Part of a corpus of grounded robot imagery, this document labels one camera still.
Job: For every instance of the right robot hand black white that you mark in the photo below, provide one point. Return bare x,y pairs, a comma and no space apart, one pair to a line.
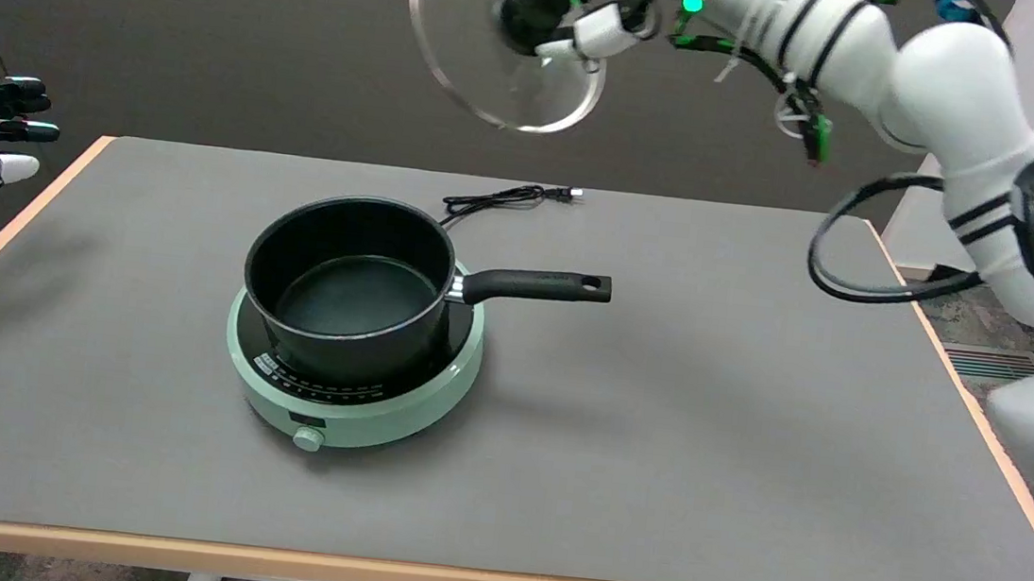
591,13

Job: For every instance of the glass pot lid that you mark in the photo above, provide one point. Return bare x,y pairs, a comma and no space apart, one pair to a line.
465,39

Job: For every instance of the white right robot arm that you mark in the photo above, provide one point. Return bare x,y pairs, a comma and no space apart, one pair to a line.
961,115

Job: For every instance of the grey table mat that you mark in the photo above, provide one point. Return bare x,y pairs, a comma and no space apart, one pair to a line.
490,373

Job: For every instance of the green induction cooker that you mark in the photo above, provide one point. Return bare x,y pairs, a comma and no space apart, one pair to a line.
354,408

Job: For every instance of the floor vent grille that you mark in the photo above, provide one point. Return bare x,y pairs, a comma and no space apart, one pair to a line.
994,362

